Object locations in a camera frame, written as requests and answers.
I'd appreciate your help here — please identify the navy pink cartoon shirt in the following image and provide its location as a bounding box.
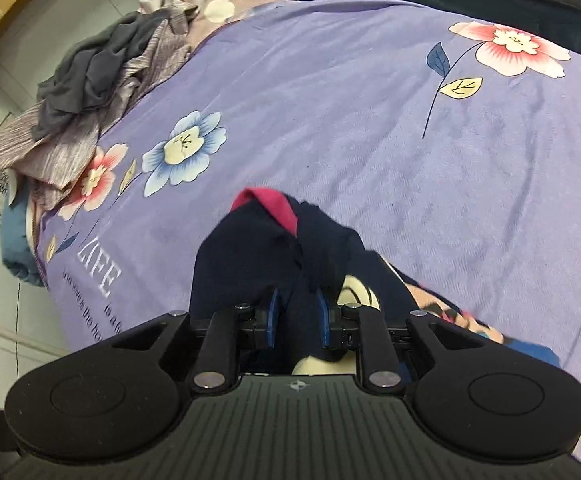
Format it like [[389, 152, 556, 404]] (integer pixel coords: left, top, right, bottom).
[[190, 188, 559, 367]]

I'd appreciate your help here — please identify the purple floral bed sheet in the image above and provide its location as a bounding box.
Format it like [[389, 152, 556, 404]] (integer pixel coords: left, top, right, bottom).
[[32, 0, 581, 476]]

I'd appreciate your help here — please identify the teal crumpled blanket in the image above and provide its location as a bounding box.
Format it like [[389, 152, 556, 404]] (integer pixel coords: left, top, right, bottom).
[[0, 183, 44, 287]]

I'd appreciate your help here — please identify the dark grey crumpled garment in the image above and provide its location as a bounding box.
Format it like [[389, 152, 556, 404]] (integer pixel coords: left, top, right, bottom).
[[31, 9, 169, 141]]

